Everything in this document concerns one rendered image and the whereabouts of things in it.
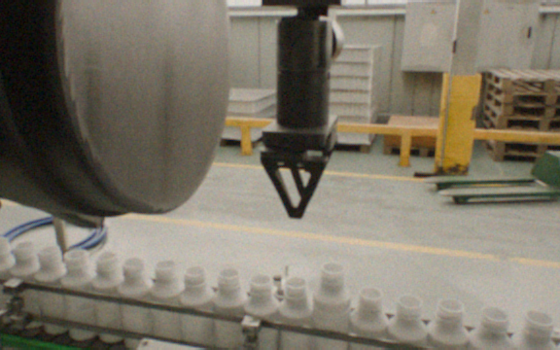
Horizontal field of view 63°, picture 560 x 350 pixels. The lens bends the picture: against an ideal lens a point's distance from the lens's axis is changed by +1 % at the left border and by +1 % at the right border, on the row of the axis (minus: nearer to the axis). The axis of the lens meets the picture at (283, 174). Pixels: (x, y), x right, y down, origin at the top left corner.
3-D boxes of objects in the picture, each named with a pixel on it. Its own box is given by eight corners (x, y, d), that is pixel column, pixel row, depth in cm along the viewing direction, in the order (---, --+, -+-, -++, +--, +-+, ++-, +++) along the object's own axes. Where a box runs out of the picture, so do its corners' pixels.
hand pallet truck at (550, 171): (554, 183, 485) (576, 70, 450) (592, 201, 434) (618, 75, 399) (420, 187, 473) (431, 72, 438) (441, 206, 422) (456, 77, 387)
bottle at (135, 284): (157, 330, 88) (151, 252, 83) (158, 349, 83) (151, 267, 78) (124, 335, 87) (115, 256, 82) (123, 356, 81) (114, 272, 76)
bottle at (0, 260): (24, 304, 97) (11, 231, 92) (32, 317, 92) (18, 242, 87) (-9, 315, 93) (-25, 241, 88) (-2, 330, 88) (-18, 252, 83)
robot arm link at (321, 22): (268, 8, 44) (328, 8, 42) (286, 11, 50) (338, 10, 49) (269, 82, 46) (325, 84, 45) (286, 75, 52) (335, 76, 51)
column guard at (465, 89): (467, 171, 526) (479, 73, 492) (471, 180, 494) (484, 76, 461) (431, 168, 535) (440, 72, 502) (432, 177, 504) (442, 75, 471)
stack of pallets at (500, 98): (475, 139, 679) (485, 68, 649) (558, 143, 652) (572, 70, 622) (488, 161, 563) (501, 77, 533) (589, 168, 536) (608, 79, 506)
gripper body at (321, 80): (337, 130, 54) (340, 66, 52) (325, 153, 44) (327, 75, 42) (284, 127, 55) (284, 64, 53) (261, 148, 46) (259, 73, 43)
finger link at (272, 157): (332, 204, 53) (335, 125, 50) (323, 229, 47) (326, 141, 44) (276, 199, 55) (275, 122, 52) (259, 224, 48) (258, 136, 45)
